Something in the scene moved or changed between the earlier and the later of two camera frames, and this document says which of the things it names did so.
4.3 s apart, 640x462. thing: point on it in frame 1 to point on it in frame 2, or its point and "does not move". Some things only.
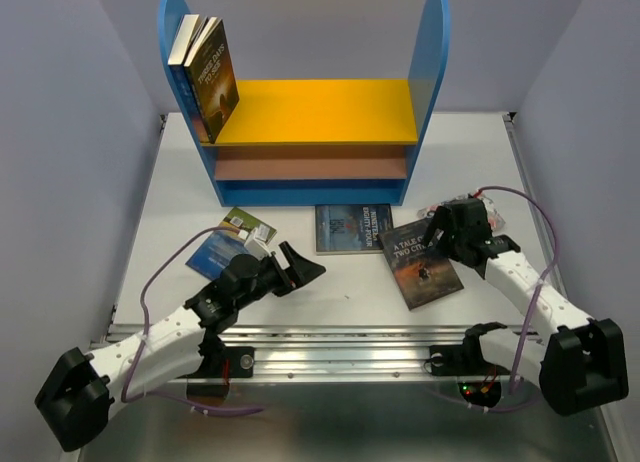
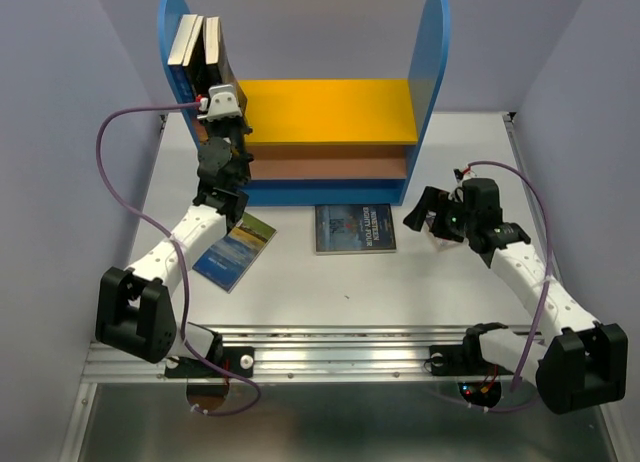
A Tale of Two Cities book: x=423 y=277 to x=218 y=63
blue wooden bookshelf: x=322 y=142 does not move
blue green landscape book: x=222 y=246 does not move
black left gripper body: x=268 y=274 to x=231 y=134
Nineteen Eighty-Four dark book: x=351 y=229 does not move
